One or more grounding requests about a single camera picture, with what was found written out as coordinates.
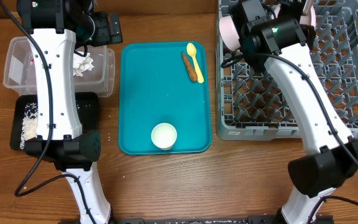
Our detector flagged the large white plate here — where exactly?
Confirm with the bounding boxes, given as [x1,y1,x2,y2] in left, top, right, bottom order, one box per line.
[273,2,317,27]

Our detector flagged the white napkin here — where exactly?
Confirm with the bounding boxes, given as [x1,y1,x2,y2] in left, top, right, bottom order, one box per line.
[73,53,94,77]

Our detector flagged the pink bowl with rice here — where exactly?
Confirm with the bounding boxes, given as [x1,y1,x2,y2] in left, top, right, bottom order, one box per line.
[219,16,241,51]

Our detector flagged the yellow plastic spoon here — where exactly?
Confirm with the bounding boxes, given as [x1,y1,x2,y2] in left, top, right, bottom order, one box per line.
[186,42,204,83]

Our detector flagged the brown carrot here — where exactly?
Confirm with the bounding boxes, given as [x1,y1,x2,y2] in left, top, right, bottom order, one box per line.
[181,52,198,82]

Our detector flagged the white cup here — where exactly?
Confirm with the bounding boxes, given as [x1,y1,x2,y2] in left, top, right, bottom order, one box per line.
[151,123,178,151]

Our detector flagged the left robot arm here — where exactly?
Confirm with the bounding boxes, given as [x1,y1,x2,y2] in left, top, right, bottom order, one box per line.
[17,0,115,223]

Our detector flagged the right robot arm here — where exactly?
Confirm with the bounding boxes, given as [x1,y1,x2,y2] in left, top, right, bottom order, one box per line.
[219,0,358,223]

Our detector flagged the grey dishwasher rack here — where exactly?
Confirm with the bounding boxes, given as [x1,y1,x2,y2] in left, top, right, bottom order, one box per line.
[216,1,358,141]

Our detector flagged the teal serving tray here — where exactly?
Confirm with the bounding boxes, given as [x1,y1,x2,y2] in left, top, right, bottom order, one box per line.
[118,41,212,155]

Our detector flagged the black tray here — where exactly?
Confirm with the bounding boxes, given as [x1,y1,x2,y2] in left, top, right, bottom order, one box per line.
[10,92,99,151]

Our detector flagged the clear plastic bin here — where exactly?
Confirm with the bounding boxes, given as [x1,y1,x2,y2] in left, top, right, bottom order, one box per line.
[3,37,115,97]

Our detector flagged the spilled rice pile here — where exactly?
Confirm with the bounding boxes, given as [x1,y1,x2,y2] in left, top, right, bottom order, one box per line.
[19,103,38,150]

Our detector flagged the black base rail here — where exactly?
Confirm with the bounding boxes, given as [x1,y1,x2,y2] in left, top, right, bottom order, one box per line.
[57,214,335,224]

